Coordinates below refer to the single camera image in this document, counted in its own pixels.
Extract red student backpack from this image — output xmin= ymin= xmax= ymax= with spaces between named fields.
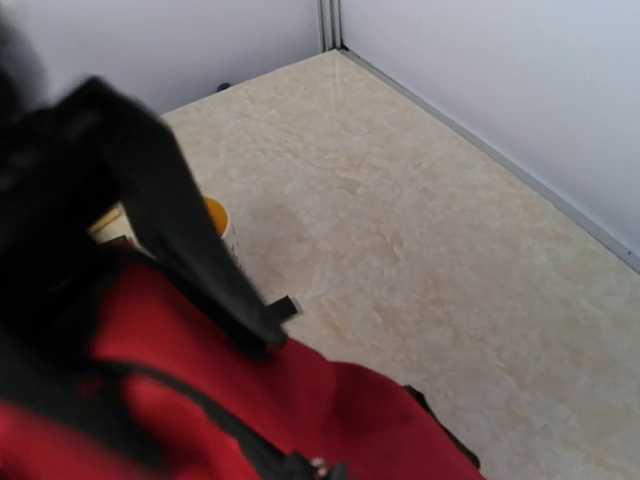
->
xmin=1 ymin=248 xmax=481 ymax=479

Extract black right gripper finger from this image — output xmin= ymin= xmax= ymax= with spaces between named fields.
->
xmin=1 ymin=75 xmax=287 ymax=355

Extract white mug with tea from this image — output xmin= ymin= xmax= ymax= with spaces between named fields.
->
xmin=204 ymin=196 xmax=242 ymax=268

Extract left aluminium frame post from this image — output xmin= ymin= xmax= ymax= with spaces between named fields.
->
xmin=317 ymin=0 xmax=344 ymax=52

